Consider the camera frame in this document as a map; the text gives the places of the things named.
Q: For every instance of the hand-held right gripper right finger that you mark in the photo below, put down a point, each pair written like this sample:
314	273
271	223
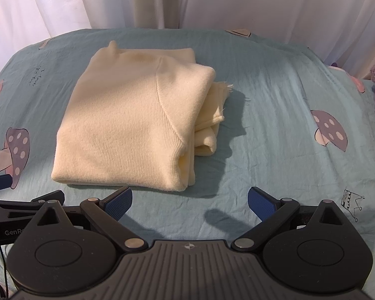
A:
261	203

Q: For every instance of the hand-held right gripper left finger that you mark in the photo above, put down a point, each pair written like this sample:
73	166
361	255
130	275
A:
119	200

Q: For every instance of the cream knit sweater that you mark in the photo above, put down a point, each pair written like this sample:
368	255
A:
125	122

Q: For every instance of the teal mushroom print bed sheet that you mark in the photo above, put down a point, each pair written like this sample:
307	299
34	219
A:
284	106

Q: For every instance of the white sheer curtain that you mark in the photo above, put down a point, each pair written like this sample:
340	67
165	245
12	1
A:
237	0

